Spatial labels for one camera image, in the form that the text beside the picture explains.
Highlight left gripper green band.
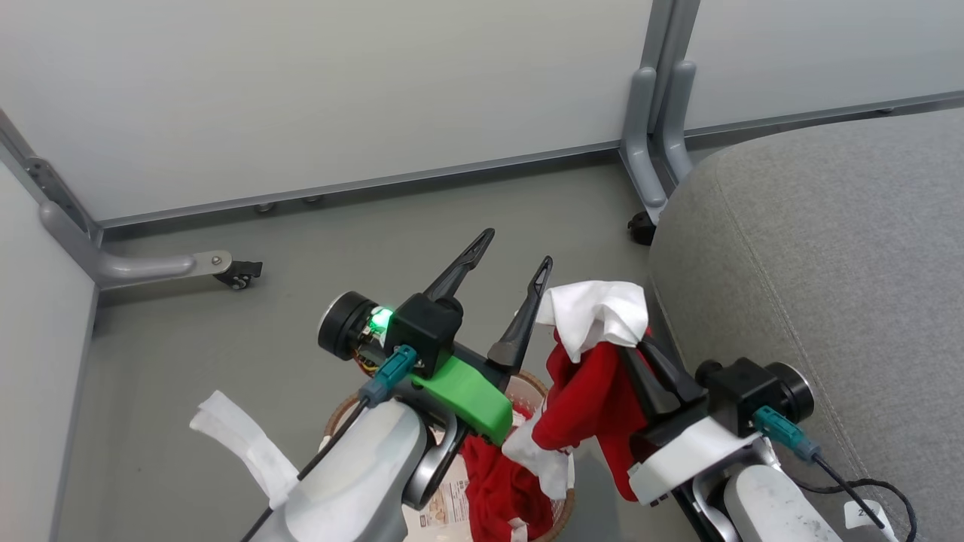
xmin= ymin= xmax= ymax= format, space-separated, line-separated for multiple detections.
xmin=413 ymin=228 xmax=554 ymax=446

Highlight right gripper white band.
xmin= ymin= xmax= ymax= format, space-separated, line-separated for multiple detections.
xmin=621 ymin=340 xmax=763 ymax=504

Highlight red and white garment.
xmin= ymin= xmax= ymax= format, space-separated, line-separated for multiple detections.
xmin=501 ymin=281 xmax=653 ymax=503

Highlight brown wicker laundry basket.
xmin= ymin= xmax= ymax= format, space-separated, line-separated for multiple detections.
xmin=324 ymin=369 xmax=578 ymax=542

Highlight black caster wheel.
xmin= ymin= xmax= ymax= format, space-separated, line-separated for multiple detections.
xmin=627 ymin=211 xmax=658 ymax=247
xmin=214 ymin=260 xmax=264 ymax=291

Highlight red crumpled garment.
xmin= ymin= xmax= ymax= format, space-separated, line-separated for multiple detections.
xmin=460 ymin=431 xmax=556 ymax=542

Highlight grey fabric sofa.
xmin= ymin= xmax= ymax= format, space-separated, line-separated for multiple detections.
xmin=646 ymin=108 xmax=964 ymax=542

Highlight grey curved partition leg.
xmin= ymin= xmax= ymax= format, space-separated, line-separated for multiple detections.
xmin=619 ymin=66 xmax=669 ymax=225
xmin=661 ymin=60 xmax=698 ymax=186

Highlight printed paper sheet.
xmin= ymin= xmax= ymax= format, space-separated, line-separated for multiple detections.
xmin=405 ymin=450 xmax=474 ymax=542

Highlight white fabric strip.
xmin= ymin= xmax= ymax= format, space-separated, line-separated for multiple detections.
xmin=189 ymin=390 xmax=300 ymax=510

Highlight grey partition leg with plate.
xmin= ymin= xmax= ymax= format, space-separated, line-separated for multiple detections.
xmin=38 ymin=199 xmax=234 ymax=291

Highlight left arm black cable teal plug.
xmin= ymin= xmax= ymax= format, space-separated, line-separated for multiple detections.
xmin=239 ymin=345 xmax=418 ymax=542

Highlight arm black cable teal plug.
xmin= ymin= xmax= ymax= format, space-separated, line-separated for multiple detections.
xmin=752 ymin=406 xmax=918 ymax=542
xmin=239 ymin=345 xmax=418 ymax=542

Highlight right arm black cable teal plug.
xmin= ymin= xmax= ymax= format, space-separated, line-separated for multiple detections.
xmin=752 ymin=406 xmax=918 ymax=542

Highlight small white cable tag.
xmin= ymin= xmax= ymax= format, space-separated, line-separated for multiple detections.
xmin=843 ymin=499 xmax=898 ymax=540

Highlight grey slanted partition post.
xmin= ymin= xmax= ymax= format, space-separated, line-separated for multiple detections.
xmin=0 ymin=108 xmax=103 ymax=245

